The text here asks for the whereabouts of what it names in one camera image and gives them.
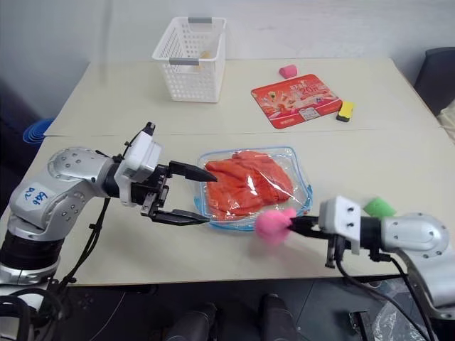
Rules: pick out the white plastic lattice basket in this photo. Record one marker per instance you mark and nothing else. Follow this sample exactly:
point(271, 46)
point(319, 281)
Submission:
point(192, 60)

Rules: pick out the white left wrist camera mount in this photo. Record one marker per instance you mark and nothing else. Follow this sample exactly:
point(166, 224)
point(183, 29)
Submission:
point(142, 156)

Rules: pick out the crumpled clear plastic bag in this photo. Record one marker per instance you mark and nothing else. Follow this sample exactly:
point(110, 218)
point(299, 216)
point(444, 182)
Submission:
point(398, 323)

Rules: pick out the orange cloth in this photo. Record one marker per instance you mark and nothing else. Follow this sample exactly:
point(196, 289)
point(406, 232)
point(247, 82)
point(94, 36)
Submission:
point(245, 184)

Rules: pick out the blue ribbed plastic object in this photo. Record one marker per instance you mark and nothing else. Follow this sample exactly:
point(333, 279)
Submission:
point(37, 129)

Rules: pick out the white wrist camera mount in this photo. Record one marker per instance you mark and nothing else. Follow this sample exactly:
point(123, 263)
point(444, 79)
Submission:
point(341, 220)
point(142, 156)

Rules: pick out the red snack packet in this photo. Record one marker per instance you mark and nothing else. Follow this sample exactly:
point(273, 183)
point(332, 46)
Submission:
point(295, 101)

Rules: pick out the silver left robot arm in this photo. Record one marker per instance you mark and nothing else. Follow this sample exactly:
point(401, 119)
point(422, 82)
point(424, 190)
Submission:
point(67, 174)

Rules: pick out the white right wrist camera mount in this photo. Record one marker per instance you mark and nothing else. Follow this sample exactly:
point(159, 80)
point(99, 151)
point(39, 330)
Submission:
point(341, 220)

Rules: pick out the pink fluffy pompom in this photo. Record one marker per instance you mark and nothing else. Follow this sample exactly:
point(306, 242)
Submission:
point(272, 227)

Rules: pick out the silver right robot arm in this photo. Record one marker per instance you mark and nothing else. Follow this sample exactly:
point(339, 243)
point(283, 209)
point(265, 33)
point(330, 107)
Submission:
point(416, 234)

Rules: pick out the pink wedge block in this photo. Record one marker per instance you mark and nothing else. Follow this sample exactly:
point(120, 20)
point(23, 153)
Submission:
point(288, 71)

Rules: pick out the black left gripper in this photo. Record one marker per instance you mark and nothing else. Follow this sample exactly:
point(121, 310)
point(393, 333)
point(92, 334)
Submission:
point(153, 193)

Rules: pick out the yellow and black eraser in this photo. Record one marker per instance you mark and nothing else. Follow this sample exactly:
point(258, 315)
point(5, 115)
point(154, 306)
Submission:
point(345, 112)

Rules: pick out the clear plastic zip pouch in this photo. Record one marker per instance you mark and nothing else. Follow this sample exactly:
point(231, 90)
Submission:
point(302, 177)

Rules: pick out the dark rounded shape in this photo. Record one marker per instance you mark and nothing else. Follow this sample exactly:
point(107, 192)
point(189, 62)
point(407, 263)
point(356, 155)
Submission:
point(192, 323)
point(279, 316)

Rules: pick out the black chair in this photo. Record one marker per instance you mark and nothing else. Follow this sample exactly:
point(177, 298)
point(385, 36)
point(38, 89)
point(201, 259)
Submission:
point(437, 81)

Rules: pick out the green block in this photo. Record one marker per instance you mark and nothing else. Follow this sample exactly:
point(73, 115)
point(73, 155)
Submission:
point(379, 207)

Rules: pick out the small black floor object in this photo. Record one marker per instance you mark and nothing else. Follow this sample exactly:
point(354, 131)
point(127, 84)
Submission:
point(360, 325)

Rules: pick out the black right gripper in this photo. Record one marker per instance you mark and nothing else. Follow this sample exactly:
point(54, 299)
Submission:
point(334, 248)

